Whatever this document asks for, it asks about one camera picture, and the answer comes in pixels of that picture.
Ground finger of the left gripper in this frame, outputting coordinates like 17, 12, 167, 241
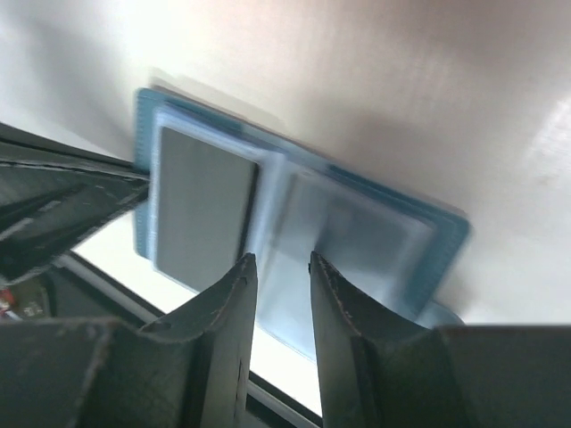
1, 124, 150, 281

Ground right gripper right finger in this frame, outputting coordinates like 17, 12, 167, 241
309, 253, 570, 427

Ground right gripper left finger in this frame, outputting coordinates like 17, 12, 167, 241
1, 253, 258, 427

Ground grey credit card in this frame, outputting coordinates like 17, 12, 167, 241
154, 128, 259, 292

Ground blue card holder wallet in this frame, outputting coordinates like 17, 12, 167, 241
135, 88, 470, 359

